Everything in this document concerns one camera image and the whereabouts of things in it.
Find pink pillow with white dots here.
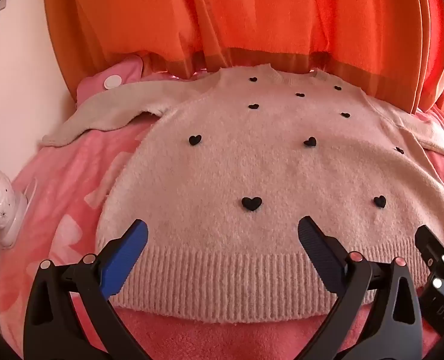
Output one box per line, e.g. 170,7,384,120
76,53,211,104

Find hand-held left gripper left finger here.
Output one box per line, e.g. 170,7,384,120
23,218,149,360

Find orange curtain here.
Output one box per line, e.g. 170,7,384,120
44,0,444,115

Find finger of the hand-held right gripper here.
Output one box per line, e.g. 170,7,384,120
414,225,444,336

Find pink sweater with black hearts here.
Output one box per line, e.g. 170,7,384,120
41,64,444,325

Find pink patterned blanket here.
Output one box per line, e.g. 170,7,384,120
0,79,444,360

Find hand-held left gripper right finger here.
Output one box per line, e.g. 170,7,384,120
298,216,424,360

